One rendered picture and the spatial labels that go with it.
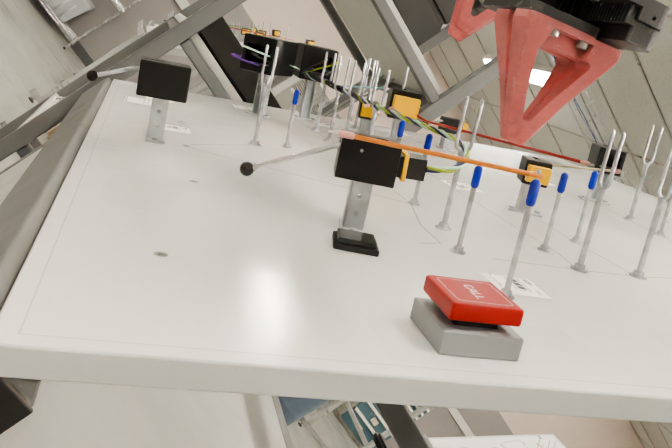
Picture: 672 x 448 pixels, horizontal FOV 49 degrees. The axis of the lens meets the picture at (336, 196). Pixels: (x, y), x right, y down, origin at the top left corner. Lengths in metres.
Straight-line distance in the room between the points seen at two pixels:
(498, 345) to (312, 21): 8.00
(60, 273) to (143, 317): 0.07
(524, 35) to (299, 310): 0.22
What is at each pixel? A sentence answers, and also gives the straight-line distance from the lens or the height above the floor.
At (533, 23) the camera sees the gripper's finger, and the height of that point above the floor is 1.20.
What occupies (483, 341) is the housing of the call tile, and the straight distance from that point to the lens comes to 0.48.
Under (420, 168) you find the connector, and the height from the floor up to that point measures 1.15.
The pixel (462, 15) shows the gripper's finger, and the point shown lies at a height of 1.24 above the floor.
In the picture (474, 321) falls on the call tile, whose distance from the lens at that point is 0.47.
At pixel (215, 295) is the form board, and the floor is 0.96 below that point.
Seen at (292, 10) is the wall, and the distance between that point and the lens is 8.37.
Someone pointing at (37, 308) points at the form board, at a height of 0.88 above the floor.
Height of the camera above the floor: 1.03
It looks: 3 degrees up
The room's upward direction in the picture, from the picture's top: 56 degrees clockwise
